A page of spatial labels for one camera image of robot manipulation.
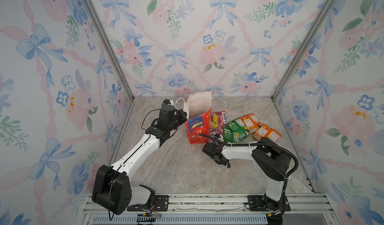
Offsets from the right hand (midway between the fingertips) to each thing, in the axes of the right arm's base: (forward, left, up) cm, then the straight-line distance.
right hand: (230, 147), depth 92 cm
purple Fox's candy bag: (+11, +7, +2) cm, 14 cm away
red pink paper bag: (+23, +20, +13) cm, 33 cm away
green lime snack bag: (+9, -3, +3) cm, 10 cm away
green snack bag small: (+14, -7, +1) cm, 16 cm away
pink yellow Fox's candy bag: (+20, +6, +2) cm, 21 cm away
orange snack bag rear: (+17, -16, +3) cm, 24 cm away
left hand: (+9, +25, +24) cm, 36 cm away
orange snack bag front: (+11, -24, +1) cm, 26 cm away
